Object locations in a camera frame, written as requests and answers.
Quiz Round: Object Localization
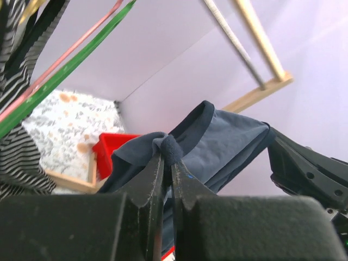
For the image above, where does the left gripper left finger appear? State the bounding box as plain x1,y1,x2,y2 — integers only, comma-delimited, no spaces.
123,153,165,260

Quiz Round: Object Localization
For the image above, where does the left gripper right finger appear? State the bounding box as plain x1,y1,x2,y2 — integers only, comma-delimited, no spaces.
171,161,217,260

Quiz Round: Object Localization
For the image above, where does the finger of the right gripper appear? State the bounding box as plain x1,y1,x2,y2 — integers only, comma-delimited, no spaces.
268,128,347,209

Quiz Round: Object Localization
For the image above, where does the navy blue tank top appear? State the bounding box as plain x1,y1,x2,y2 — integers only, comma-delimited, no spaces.
98,101,276,260

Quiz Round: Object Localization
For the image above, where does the green plastic hanger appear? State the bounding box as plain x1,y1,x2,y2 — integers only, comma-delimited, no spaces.
1,1,136,137

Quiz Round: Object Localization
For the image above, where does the purple striped tank top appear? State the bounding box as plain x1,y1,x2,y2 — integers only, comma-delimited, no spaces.
1,1,69,199

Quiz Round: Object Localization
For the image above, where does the red plastic bin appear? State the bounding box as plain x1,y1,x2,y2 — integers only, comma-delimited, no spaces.
92,133,139,179

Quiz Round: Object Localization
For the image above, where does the floral table cloth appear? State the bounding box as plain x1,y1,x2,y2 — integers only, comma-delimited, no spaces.
23,90,125,178

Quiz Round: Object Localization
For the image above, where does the wooden clothes rack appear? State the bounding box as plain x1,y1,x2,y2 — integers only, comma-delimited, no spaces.
45,0,294,194

